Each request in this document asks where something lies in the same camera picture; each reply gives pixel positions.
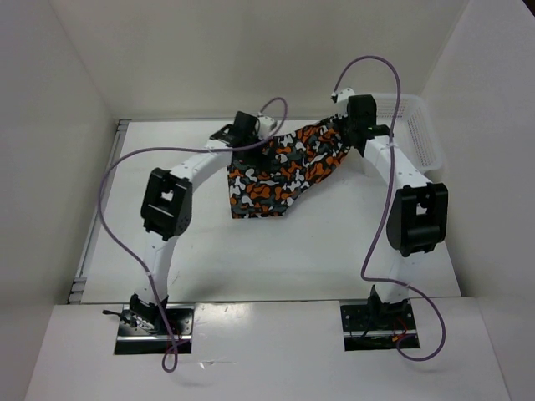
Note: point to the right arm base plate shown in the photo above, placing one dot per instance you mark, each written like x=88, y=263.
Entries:
x=361, y=333

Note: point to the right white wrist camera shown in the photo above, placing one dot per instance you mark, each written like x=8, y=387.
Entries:
x=341, y=99

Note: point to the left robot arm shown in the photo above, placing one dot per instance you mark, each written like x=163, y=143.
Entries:
x=166, y=209

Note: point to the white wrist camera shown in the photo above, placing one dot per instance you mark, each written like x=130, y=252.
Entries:
x=341, y=99
x=265, y=126

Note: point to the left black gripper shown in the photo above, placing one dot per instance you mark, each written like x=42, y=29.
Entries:
x=261, y=161

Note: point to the white plastic basket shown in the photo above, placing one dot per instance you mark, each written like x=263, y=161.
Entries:
x=415, y=135

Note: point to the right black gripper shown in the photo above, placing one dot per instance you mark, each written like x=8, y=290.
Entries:
x=346, y=141

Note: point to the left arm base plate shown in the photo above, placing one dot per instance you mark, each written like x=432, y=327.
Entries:
x=137, y=337

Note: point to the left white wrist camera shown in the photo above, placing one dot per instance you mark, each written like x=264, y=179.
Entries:
x=265, y=126

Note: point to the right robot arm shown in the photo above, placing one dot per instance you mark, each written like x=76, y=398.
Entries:
x=415, y=212

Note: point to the orange camouflage shorts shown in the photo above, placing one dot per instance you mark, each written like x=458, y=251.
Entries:
x=300, y=159

